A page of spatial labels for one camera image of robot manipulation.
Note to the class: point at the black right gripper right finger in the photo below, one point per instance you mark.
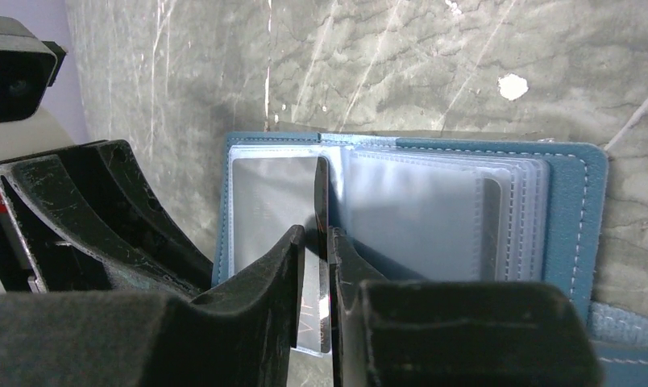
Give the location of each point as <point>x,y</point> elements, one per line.
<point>424,333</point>

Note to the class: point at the blue leather card holder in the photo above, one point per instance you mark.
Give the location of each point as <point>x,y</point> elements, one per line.
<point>413,210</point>

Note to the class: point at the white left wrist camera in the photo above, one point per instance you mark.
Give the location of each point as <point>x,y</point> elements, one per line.
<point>28,67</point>

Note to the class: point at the dark credit card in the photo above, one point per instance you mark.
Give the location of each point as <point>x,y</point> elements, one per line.
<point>314,326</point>
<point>490,229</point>

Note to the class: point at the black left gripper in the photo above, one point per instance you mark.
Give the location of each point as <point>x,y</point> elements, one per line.
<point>95,198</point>

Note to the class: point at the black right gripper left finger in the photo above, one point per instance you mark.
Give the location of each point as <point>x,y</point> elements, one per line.
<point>238,333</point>

